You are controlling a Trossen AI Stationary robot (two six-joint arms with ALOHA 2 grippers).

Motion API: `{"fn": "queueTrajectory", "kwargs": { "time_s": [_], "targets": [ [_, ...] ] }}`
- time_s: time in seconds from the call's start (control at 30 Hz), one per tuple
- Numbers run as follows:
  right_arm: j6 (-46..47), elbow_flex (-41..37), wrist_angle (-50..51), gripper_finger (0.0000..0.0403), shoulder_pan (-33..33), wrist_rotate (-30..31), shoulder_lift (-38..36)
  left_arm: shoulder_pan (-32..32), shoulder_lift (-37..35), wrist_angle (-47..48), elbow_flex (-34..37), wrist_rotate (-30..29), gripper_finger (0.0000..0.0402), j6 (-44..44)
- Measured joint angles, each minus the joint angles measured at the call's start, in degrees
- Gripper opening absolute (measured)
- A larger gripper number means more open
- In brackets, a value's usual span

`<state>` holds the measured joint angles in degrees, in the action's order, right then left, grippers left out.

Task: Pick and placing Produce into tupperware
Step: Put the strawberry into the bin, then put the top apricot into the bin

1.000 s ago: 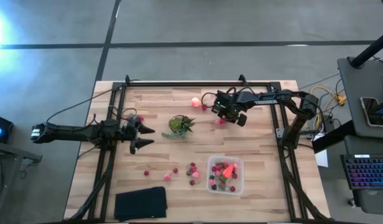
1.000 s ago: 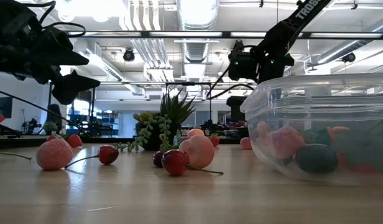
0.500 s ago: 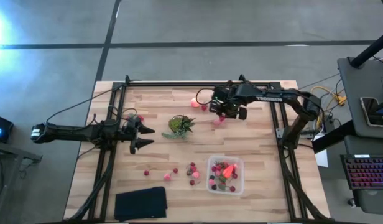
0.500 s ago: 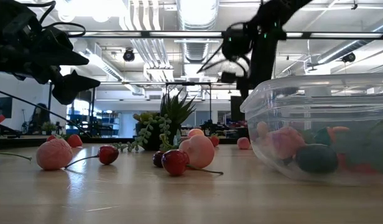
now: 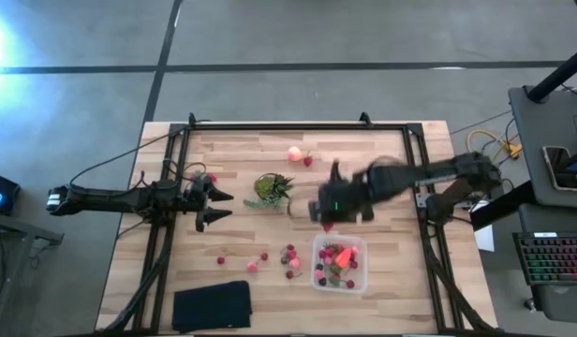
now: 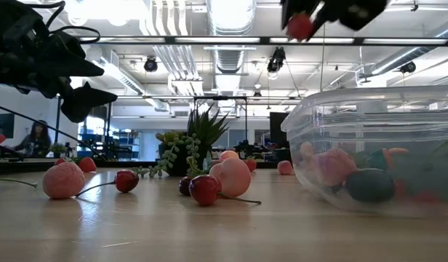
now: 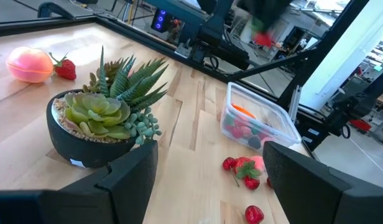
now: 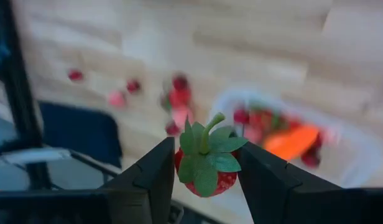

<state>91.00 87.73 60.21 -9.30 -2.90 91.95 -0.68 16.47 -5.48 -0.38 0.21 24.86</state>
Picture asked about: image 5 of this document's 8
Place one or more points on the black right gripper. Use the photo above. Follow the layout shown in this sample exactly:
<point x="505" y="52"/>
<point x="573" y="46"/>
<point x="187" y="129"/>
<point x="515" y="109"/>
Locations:
<point x="337" y="208"/>

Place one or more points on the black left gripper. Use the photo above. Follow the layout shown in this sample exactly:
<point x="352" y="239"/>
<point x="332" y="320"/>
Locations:
<point x="199" y="199"/>

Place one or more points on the small pink toy peach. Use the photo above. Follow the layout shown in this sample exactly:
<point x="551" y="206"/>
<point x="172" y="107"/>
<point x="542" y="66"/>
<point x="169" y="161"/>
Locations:
<point x="319" y="273"/>
<point x="355" y="249"/>
<point x="252" y="267"/>
<point x="294" y="263"/>
<point x="328" y="261"/>

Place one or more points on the dark red toy cherry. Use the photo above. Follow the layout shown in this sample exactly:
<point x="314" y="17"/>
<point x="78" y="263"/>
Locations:
<point x="322" y="254"/>
<point x="322" y="281"/>
<point x="285" y="259"/>

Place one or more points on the orange toy carrot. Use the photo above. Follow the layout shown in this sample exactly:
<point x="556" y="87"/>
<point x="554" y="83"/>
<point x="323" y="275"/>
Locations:
<point x="344" y="257"/>

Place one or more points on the large pink-orange toy peach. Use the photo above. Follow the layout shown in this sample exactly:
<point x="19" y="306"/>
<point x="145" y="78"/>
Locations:
<point x="295" y="153"/>

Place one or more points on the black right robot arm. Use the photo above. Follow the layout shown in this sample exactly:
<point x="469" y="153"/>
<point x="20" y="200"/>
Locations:
<point x="410" y="175"/>

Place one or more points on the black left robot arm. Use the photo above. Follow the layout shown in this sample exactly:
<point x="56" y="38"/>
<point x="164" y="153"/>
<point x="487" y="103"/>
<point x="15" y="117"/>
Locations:
<point x="106" y="200"/>

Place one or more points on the clear plastic tupperware container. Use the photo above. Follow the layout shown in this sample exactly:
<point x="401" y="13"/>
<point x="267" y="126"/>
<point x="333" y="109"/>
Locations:
<point x="359" y="276"/>

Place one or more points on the small potted succulent plant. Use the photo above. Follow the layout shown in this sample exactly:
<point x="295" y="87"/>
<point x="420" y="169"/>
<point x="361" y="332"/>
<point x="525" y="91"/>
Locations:
<point x="270" y="187"/>

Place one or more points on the black folded cloth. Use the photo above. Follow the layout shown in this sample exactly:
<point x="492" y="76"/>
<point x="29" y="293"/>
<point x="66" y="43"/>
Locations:
<point x="211" y="306"/>

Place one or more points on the white paper sheet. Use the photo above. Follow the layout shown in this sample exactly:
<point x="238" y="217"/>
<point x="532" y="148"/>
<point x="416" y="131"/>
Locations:
<point x="485" y="238"/>

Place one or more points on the grey metal side stand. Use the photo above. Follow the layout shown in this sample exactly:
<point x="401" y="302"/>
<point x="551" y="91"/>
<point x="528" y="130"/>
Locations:
<point x="31" y="234"/>

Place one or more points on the grey side desk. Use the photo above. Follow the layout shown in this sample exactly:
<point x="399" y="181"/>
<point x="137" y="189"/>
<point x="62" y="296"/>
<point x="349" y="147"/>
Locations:
<point x="532" y="140"/>

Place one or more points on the black box with blue light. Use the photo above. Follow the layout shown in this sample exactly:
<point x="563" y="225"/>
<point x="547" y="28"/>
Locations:
<point x="7" y="187"/>

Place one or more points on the backlit RGB keyboard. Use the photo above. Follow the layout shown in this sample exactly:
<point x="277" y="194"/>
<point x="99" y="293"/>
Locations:
<point x="555" y="257"/>

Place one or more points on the black smartphone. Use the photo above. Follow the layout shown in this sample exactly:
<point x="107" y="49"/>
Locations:
<point x="557" y="168"/>

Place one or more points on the dark office chair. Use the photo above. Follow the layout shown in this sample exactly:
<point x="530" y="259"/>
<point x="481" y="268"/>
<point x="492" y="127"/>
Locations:
<point x="560" y="302"/>

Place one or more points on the black pole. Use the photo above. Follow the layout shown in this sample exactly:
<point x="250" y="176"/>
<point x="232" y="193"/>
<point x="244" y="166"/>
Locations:
<point x="557" y="75"/>

